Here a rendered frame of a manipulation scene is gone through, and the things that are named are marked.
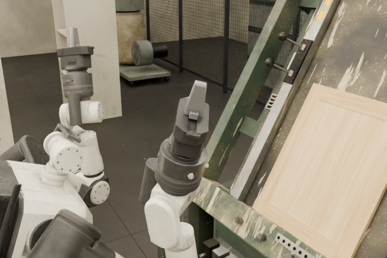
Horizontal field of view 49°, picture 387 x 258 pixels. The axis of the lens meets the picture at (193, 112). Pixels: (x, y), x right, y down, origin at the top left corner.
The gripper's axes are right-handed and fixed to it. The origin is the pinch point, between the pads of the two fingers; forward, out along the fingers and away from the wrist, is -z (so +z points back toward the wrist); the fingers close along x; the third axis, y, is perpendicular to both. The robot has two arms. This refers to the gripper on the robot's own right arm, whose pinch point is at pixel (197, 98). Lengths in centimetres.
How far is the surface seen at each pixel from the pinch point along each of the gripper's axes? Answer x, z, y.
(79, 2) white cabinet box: 392, 122, -122
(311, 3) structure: 131, 9, 50
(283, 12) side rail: 130, 16, 39
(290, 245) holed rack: 44, 74, 48
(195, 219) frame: 83, 107, 19
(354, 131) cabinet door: 67, 36, 63
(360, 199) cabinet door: 47, 50, 65
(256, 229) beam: 56, 80, 39
